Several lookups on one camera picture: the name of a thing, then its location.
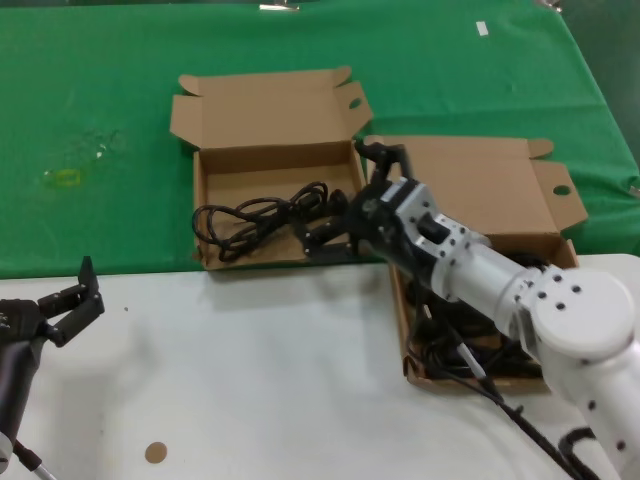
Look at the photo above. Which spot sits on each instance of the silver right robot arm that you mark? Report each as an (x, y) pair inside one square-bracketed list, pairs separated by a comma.
[(575, 320)]

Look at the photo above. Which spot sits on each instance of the small white tape scrap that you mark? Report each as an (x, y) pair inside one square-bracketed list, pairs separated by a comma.
[(99, 152)]

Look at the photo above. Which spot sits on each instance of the metal table clip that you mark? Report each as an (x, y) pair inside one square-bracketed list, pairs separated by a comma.
[(550, 3), (277, 7)]

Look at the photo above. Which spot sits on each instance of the white tape strip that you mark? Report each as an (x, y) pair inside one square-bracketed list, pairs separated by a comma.
[(482, 28)]

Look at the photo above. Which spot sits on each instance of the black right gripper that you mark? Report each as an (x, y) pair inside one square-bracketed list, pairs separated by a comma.
[(372, 220)]

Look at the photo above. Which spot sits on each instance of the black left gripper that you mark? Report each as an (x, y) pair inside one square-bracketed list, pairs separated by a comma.
[(20, 322)]

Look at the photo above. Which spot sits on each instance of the brown round sticker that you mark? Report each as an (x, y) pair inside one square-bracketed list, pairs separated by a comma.
[(155, 452)]

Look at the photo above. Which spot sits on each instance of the empty open cardboard box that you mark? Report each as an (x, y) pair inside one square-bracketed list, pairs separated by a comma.
[(250, 165)]

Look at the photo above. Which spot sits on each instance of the green table cloth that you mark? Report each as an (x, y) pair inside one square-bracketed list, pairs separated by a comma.
[(100, 75)]

